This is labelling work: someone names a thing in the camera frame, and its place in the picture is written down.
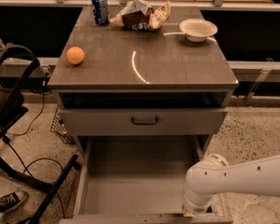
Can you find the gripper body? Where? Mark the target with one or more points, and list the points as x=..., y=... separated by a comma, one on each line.
x=194, y=205

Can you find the grey drawer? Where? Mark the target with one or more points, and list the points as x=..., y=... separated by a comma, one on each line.
x=115, y=122
x=139, y=180

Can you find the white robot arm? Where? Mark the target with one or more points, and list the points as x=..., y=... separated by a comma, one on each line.
x=213, y=175

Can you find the grey top drawer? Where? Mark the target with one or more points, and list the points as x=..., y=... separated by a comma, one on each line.
x=115, y=122

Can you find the grey drawer cabinet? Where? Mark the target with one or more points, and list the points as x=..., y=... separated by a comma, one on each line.
x=142, y=70

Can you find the black white sneaker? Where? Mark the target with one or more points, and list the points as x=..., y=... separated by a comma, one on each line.
x=12, y=201

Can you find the white bowl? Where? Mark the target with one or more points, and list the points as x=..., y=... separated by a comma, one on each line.
x=197, y=30

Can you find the orange fruit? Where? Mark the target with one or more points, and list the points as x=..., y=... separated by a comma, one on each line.
x=75, y=55

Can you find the crumpled chip bag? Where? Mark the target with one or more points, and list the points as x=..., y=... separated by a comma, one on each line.
x=140, y=15

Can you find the blue soda can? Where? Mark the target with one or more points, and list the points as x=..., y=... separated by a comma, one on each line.
x=100, y=12

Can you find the black rolling stand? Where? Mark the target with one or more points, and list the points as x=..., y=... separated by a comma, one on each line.
x=11, y=110

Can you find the wire mesh basket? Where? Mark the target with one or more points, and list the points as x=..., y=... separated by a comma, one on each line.
x=57, y=127

